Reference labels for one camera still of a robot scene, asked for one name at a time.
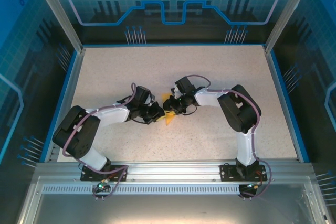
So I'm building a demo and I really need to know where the metal front panel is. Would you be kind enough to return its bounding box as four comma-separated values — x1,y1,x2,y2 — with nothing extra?
18,176,333,224

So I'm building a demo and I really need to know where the thin black right camera cable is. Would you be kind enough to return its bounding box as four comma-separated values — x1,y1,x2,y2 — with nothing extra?
181,105,198,116

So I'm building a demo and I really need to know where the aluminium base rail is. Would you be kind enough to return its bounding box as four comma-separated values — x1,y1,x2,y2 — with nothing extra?
35,158,314,183

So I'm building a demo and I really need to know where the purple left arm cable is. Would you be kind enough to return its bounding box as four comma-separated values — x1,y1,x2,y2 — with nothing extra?
62,82,129,201

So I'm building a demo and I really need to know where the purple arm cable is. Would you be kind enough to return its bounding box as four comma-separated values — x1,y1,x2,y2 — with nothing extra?
187,74,271,200
62,82,129,201

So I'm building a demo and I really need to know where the slotted metal cable duct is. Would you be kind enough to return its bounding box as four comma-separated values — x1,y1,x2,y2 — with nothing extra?
41,185,263,196

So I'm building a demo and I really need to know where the aluminium side rail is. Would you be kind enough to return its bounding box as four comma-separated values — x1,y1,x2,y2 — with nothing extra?
43,48,86,163
262,45,310,163

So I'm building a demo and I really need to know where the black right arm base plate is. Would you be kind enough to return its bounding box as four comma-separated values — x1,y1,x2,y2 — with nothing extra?
219,164,266,182

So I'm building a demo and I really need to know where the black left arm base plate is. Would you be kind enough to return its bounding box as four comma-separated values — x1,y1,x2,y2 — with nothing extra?
80,164,129,182

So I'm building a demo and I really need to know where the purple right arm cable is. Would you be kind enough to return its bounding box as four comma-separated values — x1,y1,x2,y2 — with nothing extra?
187,74,271,200

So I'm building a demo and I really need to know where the aluminium frame post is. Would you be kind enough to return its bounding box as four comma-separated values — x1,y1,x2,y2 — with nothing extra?
29,0,86,53
263,0,317,53

